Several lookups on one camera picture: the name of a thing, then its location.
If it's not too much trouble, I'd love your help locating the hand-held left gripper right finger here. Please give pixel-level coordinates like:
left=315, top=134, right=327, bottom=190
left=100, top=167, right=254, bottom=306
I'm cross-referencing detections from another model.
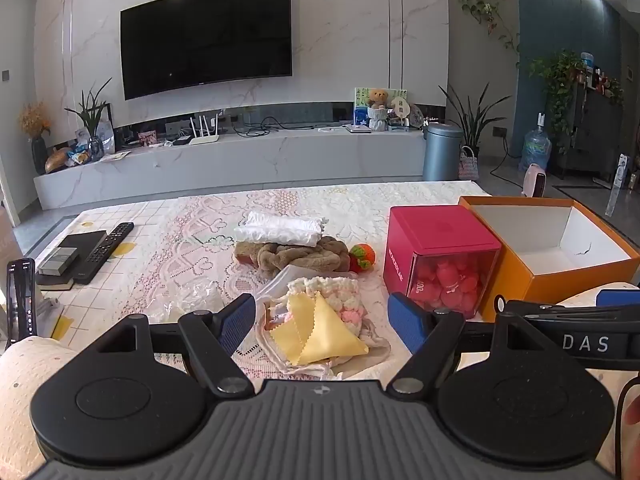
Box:
left=386, top=292, right=551, bottom=395

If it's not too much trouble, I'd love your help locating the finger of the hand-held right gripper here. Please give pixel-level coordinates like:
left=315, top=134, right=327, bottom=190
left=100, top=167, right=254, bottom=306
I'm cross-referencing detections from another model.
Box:
left=502, top=299, right=607, bottom=330
left=596, top=289, right=640, bottom=310

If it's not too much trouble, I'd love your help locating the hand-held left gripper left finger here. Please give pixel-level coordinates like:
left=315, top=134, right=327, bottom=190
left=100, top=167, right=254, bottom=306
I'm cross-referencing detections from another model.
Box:
left=90, top=293, right=257, bottom=399

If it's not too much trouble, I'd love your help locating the orange cardboard box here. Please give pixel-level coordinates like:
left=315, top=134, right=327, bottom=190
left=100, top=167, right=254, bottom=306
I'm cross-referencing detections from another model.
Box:
left=458, top=195, right=640, bottom=324

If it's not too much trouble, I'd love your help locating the clear plastic bag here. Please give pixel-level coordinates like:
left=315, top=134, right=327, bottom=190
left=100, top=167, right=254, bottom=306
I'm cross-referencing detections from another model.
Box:
left=159, top=279, right=227, bottom=317

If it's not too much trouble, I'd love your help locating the red knitted strawberry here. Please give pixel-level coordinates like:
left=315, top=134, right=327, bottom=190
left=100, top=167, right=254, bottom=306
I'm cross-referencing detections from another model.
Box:
left=348, top=243, right=376, bottom=274

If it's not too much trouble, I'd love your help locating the yellow cleaning cloth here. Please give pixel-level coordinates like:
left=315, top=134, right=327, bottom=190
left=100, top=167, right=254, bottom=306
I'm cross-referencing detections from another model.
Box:
left=270, top=292, right=370, bottom=366

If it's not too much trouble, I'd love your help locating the brown plush towel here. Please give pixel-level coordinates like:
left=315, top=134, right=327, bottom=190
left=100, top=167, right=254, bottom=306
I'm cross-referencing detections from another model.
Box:
left=234, top=236, right=352, bottom=279

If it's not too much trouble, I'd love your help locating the pink box with clear window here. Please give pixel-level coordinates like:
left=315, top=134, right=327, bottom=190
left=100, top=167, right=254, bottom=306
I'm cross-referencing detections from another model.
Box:
left=383, top=205, right=503, bottom=319

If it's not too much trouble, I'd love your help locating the tall white carton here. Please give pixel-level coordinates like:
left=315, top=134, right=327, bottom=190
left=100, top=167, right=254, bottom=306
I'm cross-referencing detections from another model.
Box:
left=606, top=153, right=629, bottom=219

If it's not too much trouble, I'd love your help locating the pink space heater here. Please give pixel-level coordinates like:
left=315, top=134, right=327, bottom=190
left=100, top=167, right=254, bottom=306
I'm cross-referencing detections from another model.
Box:
left=520, top=163, right=549, bottom=199

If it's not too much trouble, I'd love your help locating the black remote control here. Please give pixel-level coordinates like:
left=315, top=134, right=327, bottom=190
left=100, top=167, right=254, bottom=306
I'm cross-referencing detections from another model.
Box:
left=74, top=222, right=135, bottom=284

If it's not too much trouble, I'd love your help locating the white marble TV cabinet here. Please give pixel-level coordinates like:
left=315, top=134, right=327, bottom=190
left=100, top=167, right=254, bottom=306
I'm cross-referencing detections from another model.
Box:
left=33, top=127, right=427, bottom=211

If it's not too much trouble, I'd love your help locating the dark grey cabinet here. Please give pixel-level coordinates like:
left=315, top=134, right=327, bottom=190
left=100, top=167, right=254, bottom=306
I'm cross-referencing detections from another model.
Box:
left=554, top=79, right=627, bottom=179

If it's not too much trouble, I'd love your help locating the blue water jug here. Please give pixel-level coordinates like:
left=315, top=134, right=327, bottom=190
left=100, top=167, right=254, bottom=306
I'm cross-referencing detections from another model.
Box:
left=520, top=112, right=554, bottom=172

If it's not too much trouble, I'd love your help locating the woven pink handbag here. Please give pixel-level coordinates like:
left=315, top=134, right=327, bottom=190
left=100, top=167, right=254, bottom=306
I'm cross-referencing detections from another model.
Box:
left=457, top=145, right=480, bottom=181

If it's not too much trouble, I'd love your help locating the blue-grey trash can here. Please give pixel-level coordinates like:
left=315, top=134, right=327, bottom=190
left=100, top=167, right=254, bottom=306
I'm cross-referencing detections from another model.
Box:
left=423, top=122, right=464, bottom=182

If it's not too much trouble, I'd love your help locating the black book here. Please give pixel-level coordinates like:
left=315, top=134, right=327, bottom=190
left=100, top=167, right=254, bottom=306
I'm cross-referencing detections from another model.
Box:
left=36, top=230, right=109, bottom=292

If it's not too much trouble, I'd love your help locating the white router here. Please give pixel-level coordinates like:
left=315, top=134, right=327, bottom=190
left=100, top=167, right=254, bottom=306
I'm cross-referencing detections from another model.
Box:
left=188, top=115, right=221, bottom=146

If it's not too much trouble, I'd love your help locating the small silver box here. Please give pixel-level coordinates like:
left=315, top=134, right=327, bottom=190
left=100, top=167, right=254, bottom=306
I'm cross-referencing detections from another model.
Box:
left=37, top=247, right=80, bottom=276

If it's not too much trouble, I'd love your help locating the long-leaf potted plant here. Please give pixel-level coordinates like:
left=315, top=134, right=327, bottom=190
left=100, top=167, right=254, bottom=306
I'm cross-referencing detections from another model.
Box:
left=439, top=81, right=507, bottom=161

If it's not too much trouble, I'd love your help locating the round paper hand fan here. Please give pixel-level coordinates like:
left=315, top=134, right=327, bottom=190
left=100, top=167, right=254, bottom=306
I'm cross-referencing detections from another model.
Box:
left=389, top=97, right=415, bottom=128

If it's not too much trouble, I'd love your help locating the black smartphone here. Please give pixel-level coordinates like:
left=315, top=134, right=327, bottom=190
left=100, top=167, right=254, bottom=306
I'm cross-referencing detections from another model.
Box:
left=5, top=258, right=39, bottom=350

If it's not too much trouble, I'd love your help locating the green landscape painting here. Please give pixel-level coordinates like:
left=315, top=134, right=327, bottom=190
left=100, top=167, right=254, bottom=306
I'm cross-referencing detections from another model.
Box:
left=354, top=87, right=408, bottom=127

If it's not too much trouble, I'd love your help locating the green pothos plant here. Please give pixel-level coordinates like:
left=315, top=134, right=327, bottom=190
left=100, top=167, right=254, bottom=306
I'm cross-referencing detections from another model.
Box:
left=529, top=49, right=587, bottom=153

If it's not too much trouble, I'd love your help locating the brown teddy bear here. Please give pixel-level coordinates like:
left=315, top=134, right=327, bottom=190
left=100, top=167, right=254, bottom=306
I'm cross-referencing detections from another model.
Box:
left=367, top=88, right=391, bottom=132

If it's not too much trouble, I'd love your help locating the white dotted cloth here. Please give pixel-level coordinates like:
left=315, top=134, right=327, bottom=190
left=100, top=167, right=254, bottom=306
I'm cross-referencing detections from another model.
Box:
left=0, top=335, right=103, bottom=480

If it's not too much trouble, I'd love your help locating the blue snack bag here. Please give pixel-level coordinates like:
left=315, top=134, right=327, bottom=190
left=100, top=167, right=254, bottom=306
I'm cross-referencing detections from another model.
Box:
left=65, top=142, right=94, bottom=166

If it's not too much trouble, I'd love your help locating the brown bread-shaped ornament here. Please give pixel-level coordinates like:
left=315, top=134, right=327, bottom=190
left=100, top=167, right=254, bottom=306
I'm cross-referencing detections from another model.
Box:
left=45, top=147, right=76, bottom=174

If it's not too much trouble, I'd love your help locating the plant in glass vase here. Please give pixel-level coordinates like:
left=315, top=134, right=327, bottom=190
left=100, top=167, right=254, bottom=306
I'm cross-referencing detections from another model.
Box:
left=64, top=78, right=114, bottom=162

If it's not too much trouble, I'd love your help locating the dried yellow flowers vase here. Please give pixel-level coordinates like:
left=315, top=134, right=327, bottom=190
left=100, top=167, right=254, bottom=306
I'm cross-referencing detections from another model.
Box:
left=19, top=102, right=52, bottom=176

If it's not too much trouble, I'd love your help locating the hanging vine plant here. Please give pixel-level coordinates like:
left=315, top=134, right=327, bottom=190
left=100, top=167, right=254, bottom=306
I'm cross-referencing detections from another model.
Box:
left=459, top=0, right=522, bottom=67

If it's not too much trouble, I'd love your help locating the black wall television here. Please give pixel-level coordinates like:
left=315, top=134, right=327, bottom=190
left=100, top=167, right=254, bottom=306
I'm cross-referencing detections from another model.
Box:
left=120, top=0, right=293, bottom=101

